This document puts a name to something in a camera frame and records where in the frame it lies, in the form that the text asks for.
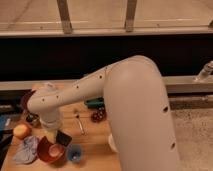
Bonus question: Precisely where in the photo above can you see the white cup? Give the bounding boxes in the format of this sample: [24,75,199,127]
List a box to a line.
[108,134,118,153]

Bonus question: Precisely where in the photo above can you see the grey tap fixture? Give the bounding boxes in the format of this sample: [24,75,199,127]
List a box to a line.
[195,60,213,82]

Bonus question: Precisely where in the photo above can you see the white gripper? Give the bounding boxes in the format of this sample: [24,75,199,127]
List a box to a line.
[40,114,62,144]

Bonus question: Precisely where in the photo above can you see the small dark can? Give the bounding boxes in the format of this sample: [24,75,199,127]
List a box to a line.
[26,114,41,128]

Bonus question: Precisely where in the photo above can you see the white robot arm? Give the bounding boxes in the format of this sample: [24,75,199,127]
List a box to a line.
[27,55,181,171]

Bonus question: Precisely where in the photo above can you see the red bowl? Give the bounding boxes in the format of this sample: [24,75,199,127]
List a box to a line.
[37,136,65,164]

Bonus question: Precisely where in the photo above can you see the dark red grapes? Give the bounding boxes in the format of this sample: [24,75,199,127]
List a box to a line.
[91,107,107,123]

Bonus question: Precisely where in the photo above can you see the blue cup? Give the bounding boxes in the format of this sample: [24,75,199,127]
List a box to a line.
[66,144,82,163]

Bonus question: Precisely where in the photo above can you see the orange fruit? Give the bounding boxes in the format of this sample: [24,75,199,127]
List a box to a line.
[13,124,31,140]

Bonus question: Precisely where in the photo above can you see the purple bowl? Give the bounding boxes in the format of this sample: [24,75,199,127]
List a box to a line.
[20,90,36,111]

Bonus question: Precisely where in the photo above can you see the black eraser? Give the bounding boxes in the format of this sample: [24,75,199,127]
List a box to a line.
[56,130,72,147]

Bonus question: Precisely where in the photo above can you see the green plastic bin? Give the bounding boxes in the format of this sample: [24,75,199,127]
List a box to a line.
[84,98,104,108]

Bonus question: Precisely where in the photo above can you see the blue-grey cloth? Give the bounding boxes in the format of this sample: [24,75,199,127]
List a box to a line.
[13,136,39,164]

